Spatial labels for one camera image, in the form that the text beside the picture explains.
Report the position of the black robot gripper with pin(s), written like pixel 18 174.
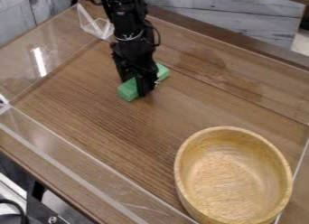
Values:
pixel 134 59

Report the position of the green rectangular block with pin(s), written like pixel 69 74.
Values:
pixel 128 89

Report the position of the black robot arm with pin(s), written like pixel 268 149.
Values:
pixel 128 15

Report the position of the brown wooden bowl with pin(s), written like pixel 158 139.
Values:
pixel 233 177

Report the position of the clear acrylic corner bracket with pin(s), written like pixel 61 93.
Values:
pixel 98 27

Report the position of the clear acrylic tray wall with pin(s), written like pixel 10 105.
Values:
pixel 104 152

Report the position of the black metal table frame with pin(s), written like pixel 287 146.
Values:
pixel 39 212

